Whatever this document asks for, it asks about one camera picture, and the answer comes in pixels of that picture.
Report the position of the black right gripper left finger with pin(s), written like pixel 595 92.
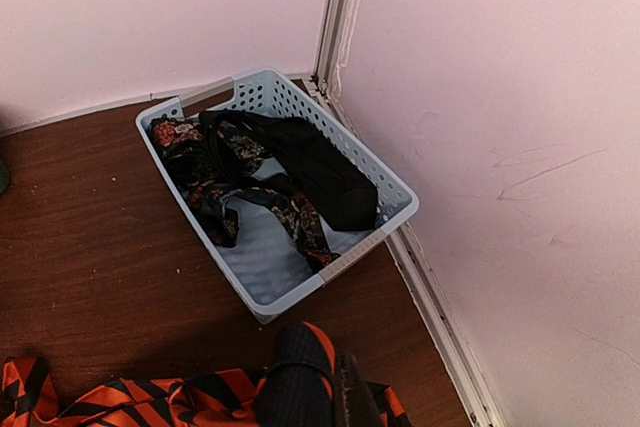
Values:
pixel 298 388

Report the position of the light blue perforated basket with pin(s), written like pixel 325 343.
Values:
pixel 264 268

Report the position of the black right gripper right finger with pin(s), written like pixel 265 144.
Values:
pixel 353 403

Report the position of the right aluminium frame post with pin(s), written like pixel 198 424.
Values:
pixel 398 204

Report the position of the orange navy striped tie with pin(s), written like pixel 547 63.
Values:
pixel 222 398

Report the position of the dark green divided organizer box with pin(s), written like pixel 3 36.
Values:
pixel 5 178

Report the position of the plain black tie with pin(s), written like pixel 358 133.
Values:
pixel 339 191

